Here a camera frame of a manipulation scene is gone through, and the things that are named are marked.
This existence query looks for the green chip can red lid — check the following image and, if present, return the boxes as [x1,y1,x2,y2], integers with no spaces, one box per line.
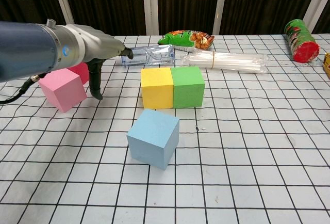
[284,18,321,63]

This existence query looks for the light blue foam cube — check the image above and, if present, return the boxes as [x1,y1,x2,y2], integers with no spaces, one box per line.
[126,108,180,171]

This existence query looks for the pink foam cube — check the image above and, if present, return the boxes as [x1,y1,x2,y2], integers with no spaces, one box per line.
[38,67,88,114]

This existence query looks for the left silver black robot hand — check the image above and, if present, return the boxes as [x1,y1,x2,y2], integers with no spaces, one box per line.
[83,25,134,101]

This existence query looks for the white double upright frame post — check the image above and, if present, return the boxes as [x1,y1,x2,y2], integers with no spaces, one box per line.
[142,0,159,36]

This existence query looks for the red foam cube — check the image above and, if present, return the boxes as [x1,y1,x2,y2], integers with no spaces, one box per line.
[67,62,90,86]

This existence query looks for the green orange snack bag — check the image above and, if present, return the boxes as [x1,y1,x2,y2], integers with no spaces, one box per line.
[157,29,216,51]

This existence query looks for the gold foil snack pack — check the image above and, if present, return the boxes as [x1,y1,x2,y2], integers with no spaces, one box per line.
[322,52,330,76]

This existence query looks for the white black checkered tablecloth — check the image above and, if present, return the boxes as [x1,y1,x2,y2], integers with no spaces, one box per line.
[0,34,330,224]

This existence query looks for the green foam cube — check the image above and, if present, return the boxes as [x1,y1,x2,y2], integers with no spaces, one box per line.
[170,66,206,109]

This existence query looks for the bagged white straws bundle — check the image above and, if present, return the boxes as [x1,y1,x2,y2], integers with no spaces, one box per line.
[180,51,270,75]

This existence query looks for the clear plastic water bottle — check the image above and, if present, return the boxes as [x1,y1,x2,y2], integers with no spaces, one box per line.
[119,44,176,68]

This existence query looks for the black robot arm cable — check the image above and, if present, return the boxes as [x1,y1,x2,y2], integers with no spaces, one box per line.
[0,74,48,105]

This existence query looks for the yellow foam cube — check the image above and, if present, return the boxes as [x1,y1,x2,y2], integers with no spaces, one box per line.
[140,67,175,110]

